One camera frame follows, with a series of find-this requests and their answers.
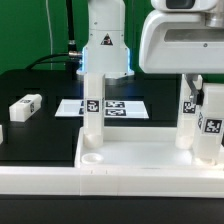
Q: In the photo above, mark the white desk tabletop tray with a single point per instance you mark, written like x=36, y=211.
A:
x=140, y=147

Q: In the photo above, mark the white block at left edge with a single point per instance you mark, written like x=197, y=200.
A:
x=1, y=134

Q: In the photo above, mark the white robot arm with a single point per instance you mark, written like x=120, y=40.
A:
x=213, y=10

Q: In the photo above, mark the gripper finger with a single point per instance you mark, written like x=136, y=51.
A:
x=195, y=82

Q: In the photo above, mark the white front fence rail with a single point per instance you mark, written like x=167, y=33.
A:
x=111, y=182

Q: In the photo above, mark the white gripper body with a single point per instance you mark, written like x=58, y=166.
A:
x=180, y=43

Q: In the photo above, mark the white sheet with fiducial tags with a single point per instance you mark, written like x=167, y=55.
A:
x=113, y=109

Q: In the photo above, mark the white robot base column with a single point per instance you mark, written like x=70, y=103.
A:
x=106, y=51

